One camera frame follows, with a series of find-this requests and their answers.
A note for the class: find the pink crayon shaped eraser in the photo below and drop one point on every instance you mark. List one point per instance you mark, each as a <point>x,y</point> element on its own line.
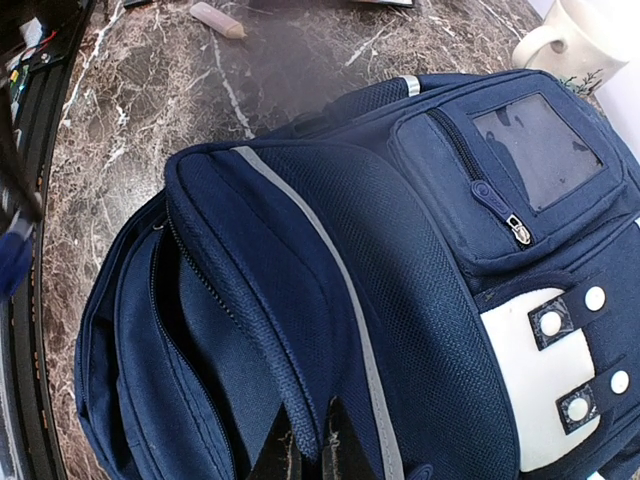
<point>218,21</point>

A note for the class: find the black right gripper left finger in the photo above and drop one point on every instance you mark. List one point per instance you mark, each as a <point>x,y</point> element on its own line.
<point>279,458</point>

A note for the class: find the black front table rail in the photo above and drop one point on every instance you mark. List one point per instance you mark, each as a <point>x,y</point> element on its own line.
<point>39,44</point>

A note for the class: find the cream seashell mug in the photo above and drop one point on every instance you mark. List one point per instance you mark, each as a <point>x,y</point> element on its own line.
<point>577,44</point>

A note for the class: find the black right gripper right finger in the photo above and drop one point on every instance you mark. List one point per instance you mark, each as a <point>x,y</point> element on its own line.
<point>343,457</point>

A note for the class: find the navy blue student backpack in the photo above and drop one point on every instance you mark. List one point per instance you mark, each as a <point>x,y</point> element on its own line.
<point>454,256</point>

